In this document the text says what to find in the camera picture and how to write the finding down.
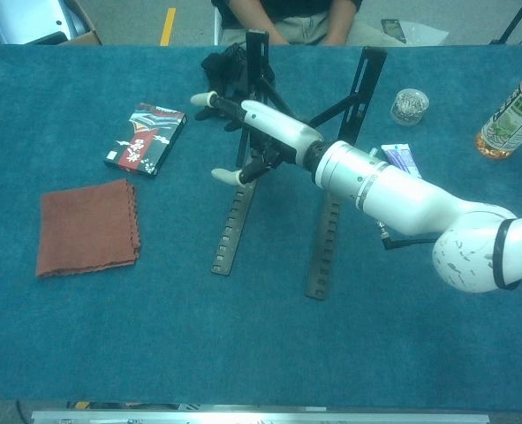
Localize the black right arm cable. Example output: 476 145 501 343
377 220 441 252

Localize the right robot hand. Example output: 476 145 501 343
191 91 326 185

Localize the dark box with red band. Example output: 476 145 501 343
103 102 187 179

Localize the teal felt table cover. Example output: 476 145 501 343
0 42 522 410

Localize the purple white toothpaste tube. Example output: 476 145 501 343
379 142 423 180

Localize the black smartphone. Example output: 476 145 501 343
380 18 408 45

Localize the clear jar of paper clips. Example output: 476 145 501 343
390 87 431 127

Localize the black fabric strap bundle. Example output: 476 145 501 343
200 42 276 99

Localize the orange folded cloth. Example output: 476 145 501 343
35 178 142 279

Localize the black folding laptop stand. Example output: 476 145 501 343
210 29 388 301

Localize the seated person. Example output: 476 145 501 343
211 0 364 47

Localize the black tripod leg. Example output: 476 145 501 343
489 0 522 45

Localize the brown cardboard box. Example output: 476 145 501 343
0 0 103 47

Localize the amber tea bottle green label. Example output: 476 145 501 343
474 65 522 162

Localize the aluminium profile rail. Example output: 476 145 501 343
30 409 491 424

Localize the white plastic device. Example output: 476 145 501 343
0 0 90 45

